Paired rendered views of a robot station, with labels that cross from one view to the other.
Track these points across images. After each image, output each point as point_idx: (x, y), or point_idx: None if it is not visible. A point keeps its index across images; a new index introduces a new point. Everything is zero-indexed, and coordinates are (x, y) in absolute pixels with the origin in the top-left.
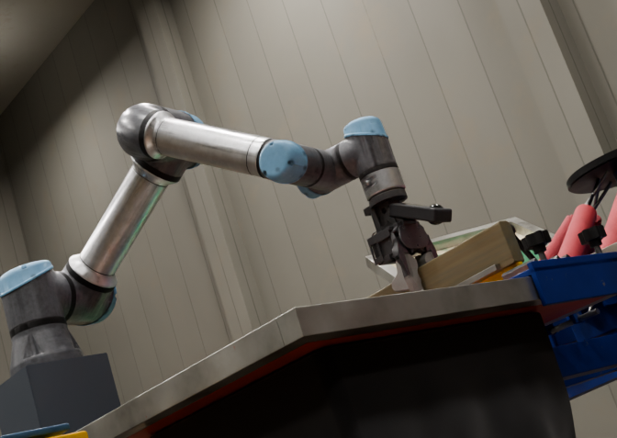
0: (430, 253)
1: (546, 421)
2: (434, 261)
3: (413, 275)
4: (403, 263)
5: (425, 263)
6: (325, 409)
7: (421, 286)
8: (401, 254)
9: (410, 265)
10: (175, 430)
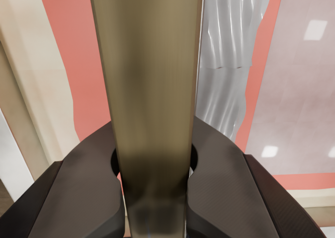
0: (49, 237)
1: None
2: (197, 67)
3: (225, 147)
4: (284, 189)
5: (185, 138)
6: None
7: (194, 123)
8: (307, 237)
9: (235, 179)
10: None
